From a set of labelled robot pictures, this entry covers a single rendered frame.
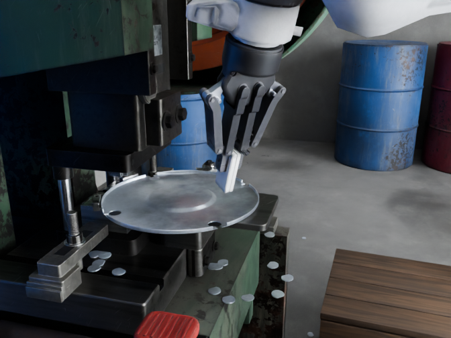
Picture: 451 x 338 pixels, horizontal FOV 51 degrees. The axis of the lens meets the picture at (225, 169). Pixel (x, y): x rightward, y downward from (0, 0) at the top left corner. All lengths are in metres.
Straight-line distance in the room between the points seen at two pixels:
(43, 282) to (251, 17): 0.49
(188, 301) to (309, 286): 1.29
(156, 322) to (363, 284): 0.96
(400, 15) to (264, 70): 0.17
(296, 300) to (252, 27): 1.55
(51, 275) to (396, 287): 1.02
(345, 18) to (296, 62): 3.62
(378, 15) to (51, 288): 0.57
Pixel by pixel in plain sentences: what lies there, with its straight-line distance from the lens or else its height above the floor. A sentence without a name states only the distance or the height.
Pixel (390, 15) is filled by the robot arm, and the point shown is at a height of 1.11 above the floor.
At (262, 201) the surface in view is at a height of 0.78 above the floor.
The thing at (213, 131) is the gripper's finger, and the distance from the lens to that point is 0.63.
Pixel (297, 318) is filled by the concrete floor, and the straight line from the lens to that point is 1.90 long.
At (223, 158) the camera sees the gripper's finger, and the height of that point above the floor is 0.91.
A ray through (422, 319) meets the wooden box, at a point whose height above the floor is 0.35.
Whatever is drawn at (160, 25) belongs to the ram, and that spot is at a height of 1.09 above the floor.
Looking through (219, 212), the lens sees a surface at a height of 0.78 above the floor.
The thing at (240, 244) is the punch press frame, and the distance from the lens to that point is 1.01.
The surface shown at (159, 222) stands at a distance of 0.79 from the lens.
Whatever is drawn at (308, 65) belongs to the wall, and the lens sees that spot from 4.11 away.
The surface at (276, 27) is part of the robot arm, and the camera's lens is 0.57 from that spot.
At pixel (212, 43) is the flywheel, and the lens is 1.15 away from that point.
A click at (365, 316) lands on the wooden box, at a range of 1.35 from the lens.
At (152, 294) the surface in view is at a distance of 0.76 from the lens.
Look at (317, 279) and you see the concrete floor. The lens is 2.14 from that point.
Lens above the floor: 1.12
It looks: 19 degrees down
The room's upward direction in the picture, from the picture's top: straight up
